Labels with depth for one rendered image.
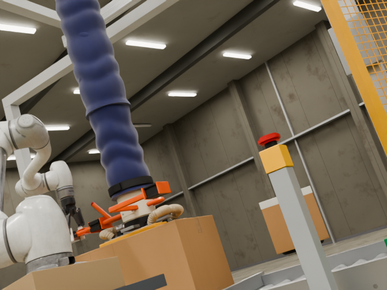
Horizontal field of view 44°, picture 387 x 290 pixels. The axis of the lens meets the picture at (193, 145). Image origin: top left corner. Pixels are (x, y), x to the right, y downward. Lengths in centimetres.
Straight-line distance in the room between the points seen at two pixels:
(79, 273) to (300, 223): 68
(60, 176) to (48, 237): 104
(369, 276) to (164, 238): 88
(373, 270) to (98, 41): 171
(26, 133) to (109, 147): 43
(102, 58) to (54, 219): 109
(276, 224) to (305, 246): 226
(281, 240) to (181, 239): 172
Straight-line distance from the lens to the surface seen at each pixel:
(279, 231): 366
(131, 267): 216
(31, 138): 216
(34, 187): 263
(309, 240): 140
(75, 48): 256
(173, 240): 205
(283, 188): 142
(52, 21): 475
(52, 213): 166
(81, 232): 258
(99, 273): 159
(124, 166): 231
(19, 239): 166
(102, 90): 242
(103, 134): 237
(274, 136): 143
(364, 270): 157
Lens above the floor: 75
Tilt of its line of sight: 13 degrees up
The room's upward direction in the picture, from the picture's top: 18 degrees counter-clockwise
